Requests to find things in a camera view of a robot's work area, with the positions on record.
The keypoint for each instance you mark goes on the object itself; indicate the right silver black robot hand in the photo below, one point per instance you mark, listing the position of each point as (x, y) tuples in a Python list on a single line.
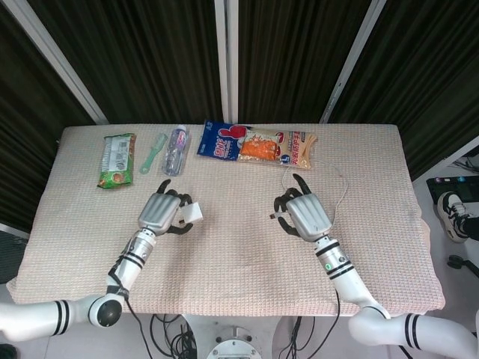
[(308, 215)]

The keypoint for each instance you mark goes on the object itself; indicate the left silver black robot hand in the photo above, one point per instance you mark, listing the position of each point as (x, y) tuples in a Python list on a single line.
[(159, 211)]

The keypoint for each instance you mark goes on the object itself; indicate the white charger block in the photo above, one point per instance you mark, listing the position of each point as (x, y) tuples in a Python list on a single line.
[(194, 214)]

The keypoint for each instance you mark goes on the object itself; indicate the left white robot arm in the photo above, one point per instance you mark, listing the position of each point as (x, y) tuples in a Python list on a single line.
[(131, 261)]

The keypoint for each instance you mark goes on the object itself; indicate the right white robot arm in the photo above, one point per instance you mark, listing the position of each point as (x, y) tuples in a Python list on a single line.
[(348, 280)]

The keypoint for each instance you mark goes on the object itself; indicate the green plastic comb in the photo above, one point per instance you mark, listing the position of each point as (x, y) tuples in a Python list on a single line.
[(149, 159)]

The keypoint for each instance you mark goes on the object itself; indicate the clear plastic water bottle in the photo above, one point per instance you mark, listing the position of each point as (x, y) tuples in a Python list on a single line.
[(175, 153)]

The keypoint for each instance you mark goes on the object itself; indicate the green snack packet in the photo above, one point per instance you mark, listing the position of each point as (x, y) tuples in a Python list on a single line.
[(116, 161)]

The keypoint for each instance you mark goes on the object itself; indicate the beige orange rubber glove package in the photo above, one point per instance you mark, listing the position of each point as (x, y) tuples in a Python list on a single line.
[(292, 149)]

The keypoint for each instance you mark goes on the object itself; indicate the pink woven tablecloth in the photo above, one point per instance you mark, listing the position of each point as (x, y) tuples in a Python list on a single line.
[(239, 269)]

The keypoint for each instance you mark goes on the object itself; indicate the blue snack packet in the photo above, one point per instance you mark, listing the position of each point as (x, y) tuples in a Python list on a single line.
[(217, 142)]

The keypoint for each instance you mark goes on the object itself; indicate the white black sneaker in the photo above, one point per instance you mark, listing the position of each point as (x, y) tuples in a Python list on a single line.
[(449, 215)]

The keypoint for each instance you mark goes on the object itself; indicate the black electronic device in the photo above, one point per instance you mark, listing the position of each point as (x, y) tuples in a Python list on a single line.
[(453, 187)]

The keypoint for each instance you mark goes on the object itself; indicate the dark pleated curtain panel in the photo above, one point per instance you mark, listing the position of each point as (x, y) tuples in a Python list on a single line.
[(292, 56), (26, 131), (149, 56), (423, 75)]

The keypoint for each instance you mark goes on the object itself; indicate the black chair caster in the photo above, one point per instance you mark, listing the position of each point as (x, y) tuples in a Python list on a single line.
[(462, 263)]

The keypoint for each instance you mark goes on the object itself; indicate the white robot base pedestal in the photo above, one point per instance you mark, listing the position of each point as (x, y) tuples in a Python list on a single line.
[(234, 340)]

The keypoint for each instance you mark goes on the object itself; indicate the white metal frame post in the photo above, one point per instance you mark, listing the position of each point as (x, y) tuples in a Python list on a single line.
[(227, 56), (60, 60), (351, 63)]

